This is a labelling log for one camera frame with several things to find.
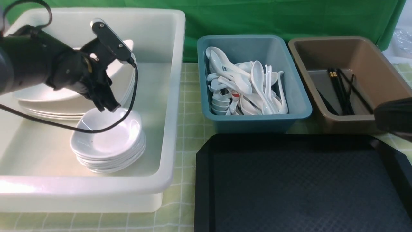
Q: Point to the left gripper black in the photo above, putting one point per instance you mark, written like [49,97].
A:
[84,72]

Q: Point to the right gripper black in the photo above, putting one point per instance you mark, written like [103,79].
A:
[395,117]

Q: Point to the large white square plate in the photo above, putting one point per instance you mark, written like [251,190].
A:
[43,93]

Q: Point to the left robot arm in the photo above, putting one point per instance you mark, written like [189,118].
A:
[31,57]

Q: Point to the stack of white square plates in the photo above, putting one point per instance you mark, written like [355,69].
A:
[64,108]

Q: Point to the stack of small white bowls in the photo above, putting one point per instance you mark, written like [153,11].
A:
[112,150]

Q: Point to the brown plastic bin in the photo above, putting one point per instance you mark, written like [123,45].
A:
[381,82]

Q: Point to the black chopsticks in bin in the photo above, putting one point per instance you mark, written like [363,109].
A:
[341,92]

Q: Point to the green backdrop cloth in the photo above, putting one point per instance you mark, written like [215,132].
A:
[288,19]

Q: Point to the large white plastic tub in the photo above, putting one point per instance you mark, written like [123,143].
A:
[40,172]

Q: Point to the green checkered tablecloth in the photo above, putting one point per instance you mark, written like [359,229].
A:
[177,210]

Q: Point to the pile of white spoons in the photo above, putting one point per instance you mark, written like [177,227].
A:
[247,88]

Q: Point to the teal plastic bin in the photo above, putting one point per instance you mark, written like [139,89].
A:
[270,50]

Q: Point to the black serving tray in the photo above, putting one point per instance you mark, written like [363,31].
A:
[301,183]

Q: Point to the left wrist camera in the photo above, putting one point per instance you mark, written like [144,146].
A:
[107,46]

